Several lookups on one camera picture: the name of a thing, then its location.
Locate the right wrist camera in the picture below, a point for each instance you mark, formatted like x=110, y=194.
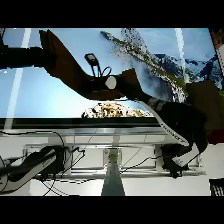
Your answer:
x=91, y=59

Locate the checked garment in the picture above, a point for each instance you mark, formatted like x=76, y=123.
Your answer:
x=217, y=187

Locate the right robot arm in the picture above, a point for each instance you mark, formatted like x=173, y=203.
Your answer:
x=181, y=117

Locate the red garment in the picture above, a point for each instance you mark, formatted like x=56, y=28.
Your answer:
x=216, y=136

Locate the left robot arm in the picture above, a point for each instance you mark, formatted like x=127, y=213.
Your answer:
x=26, y=58

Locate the brown garment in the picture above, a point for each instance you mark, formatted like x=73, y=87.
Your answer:
x=68, y=68
x=206, y=103

